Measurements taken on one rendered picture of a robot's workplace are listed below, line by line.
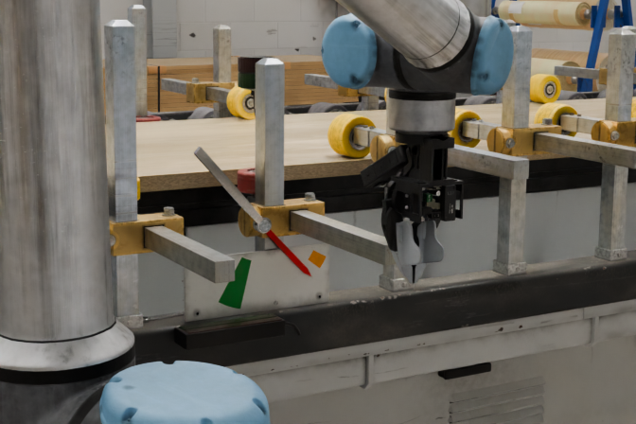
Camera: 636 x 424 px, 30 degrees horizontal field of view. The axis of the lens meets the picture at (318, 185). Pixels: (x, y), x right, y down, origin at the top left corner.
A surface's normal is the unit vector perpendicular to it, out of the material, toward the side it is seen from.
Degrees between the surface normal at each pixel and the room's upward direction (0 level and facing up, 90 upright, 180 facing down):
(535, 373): 90
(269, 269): 90
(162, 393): 5
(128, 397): 6
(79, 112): 90
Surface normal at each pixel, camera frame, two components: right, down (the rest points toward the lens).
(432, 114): 0.28, 0.17
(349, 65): -0.69, 0.11
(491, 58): 0.82, 0.14
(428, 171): -0.87, 0.07
